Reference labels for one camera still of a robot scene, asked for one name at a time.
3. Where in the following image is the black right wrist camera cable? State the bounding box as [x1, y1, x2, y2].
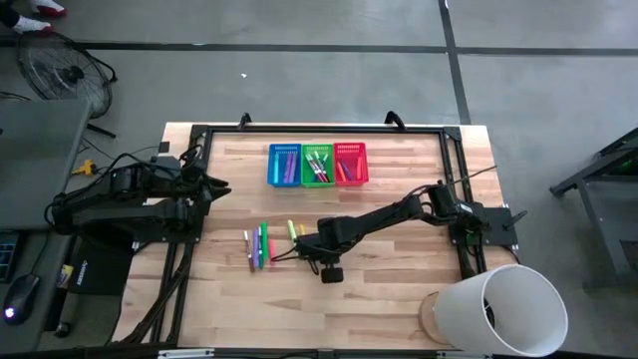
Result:
[271, 246, 300, 263]

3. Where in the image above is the black Husky bag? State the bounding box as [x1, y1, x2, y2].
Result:
[67, 233, 137, 296]

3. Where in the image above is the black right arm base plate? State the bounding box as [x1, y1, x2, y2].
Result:
[447, 206, 528, 249]

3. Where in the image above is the blue plastic basket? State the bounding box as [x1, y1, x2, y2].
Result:
[266, 143, 303, 188]

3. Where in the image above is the black aluminium table frame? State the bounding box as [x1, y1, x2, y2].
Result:
[113, 123, 473, 346]

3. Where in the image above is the dark desk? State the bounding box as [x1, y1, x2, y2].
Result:
[0, 224, 76, 356]

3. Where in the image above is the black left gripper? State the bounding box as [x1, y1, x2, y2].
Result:
[181, 172, 233, 228]

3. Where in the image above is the black floor fan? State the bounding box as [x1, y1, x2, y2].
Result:
[16, 29, 120, 140]

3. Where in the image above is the backlit keyboard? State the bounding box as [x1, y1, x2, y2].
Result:
[0, 232, 20, 284]

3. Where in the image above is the black metal cart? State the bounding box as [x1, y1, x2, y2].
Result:
[549, 127, 638, 291]

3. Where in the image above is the person's foot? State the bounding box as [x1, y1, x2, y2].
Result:
[0, 13, 54, 37]
[29, 0, 69, 16]

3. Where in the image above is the grey desk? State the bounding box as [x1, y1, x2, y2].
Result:
[0, 98, 92, 231]

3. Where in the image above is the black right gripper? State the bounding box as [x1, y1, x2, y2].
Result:
[294, 217, 353, 268]

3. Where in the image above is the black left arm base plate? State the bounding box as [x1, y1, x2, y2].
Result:
[130, 222, 204, 246]

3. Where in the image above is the dark red capped white marker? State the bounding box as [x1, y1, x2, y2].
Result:
[242, 229, 255, 273]

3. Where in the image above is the yellow cable plug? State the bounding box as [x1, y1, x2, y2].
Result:
[72, 159, 97, 178]

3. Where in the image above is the red plastic basket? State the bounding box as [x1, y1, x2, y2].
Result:
[332, 142, 370, 187]

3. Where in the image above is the thin brown cable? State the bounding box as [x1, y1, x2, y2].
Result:
[447, 166, 498, 186]

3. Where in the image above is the green plastic basket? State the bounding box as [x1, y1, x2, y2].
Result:
[300, 142, 336, 188]

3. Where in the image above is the yellow label card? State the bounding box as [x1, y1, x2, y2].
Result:
[57, 263, 75, 289]

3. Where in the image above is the black computer mouse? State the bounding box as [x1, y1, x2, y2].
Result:
[2, 272, 42, 326]

